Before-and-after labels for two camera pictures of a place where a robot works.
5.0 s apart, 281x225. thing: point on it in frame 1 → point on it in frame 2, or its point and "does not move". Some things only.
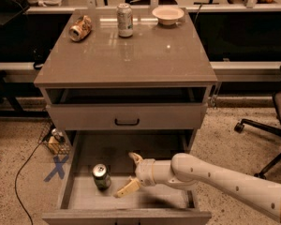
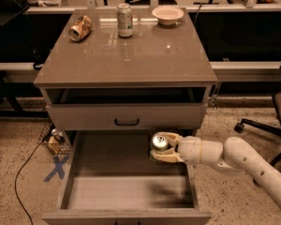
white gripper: (144, 172) → (189, 149)
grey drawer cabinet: (117, 82) does not move
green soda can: (101, 178) → (159, 142)
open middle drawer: (83, 203) does not move
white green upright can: (125, 21) does not move
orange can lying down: (81, 29) does not move
